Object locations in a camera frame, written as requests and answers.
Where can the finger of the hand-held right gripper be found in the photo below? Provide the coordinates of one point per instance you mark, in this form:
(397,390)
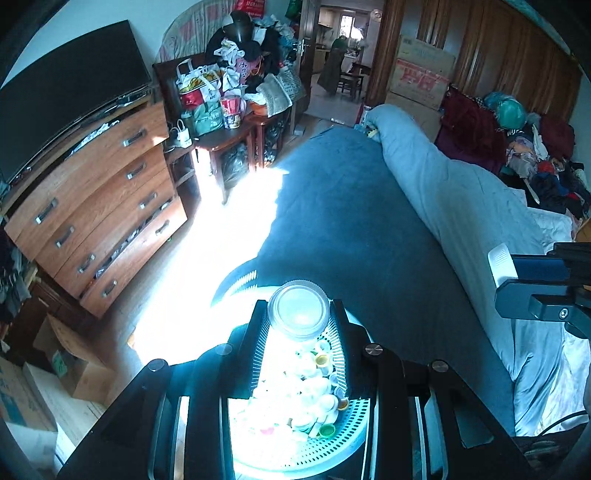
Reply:
(535,300)
(540,267)

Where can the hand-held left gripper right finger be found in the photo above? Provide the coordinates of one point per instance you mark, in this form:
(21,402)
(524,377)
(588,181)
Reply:
(344,364)

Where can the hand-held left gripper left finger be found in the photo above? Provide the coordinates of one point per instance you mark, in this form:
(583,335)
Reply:
(258,350)

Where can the pile of mixed plastic caps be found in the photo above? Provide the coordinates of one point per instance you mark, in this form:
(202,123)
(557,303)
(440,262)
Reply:
(304,383)

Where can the large translucent round lid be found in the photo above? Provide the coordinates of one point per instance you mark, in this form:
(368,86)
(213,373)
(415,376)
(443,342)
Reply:
(299,309)

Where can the light blue perforated basket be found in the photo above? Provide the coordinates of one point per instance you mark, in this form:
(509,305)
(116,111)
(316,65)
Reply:
(344,443)

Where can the pile of mixed clothes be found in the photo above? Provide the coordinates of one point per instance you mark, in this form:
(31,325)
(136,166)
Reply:
(549,170)

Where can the light blue duvet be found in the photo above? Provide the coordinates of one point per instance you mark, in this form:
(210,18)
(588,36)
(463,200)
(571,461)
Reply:
(461,207)

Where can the dark blue bed sheet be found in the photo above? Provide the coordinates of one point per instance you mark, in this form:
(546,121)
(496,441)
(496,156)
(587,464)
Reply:
(360,221)

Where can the teal bag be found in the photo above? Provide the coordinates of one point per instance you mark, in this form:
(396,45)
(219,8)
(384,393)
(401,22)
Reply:
(510,113)

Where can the dark red cloth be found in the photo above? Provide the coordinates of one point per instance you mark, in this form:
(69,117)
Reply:
(466,127)

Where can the open brown cardboard box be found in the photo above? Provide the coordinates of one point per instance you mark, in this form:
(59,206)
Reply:
(74,364)

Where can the dark plastic bag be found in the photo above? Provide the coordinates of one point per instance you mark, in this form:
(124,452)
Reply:
(235,161)
(272,138)

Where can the low cardboard box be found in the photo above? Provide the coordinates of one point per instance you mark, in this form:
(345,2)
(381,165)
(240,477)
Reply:
(411,117)

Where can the dark wooden side table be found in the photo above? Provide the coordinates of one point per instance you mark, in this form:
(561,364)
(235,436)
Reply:
(221,137)

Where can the dark wooden cabinet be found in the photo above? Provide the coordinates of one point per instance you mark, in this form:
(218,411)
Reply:
(44,304)

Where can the red print cardboard box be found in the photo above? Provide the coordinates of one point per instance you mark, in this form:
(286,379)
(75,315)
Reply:
(418,84)

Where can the colourful small package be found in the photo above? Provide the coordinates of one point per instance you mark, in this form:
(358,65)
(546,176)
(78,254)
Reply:
(369,124)

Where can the brown wooden wardrobe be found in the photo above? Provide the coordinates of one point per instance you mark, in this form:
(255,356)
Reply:
(498,46)

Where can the white power strip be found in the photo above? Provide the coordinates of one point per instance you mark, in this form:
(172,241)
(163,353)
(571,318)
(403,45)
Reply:
(180,136)

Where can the wooden chest of drawers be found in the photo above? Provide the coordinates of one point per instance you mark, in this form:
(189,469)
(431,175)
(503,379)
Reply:
(92,184)

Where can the green bag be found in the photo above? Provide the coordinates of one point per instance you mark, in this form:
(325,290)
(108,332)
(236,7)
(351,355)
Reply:
(205,121)

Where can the blue print cardboard box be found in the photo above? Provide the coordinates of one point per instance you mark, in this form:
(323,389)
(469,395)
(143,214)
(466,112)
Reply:
(23,397)

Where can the red instant noodle cup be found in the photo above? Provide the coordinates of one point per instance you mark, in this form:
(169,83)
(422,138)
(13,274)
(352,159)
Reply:
(232,111)

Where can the white box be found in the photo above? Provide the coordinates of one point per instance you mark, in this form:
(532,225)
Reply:
(34,450)

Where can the plain cardboard box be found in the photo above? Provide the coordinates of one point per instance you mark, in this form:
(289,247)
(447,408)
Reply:
(427,50)

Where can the white knit cloth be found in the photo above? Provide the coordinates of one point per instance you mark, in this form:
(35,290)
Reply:
(274,97)

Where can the wooden chair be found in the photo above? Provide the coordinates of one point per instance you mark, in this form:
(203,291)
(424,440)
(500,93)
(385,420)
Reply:
(352,82)

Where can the red and white tote bag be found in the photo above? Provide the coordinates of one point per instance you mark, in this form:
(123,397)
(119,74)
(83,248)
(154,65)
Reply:
(196,90)

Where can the wooden door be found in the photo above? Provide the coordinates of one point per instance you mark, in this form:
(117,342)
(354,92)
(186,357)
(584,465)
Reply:
(304,55)

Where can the heap of clothes and bags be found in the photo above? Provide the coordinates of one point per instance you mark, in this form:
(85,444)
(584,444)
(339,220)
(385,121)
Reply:
(265,50)

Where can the black flat television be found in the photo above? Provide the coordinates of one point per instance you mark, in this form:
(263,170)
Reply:
(64,101)

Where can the pale patterned round board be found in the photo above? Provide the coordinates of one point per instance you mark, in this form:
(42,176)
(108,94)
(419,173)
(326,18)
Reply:
(184,27)

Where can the brown wooden door frame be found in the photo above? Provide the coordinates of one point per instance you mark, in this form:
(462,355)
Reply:
(387,46)

